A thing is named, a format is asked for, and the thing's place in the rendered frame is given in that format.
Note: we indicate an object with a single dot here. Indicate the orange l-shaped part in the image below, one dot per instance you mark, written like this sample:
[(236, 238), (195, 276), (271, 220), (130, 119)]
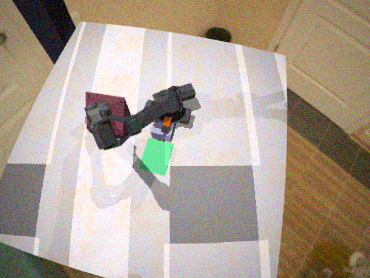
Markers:
[(167, 121)]

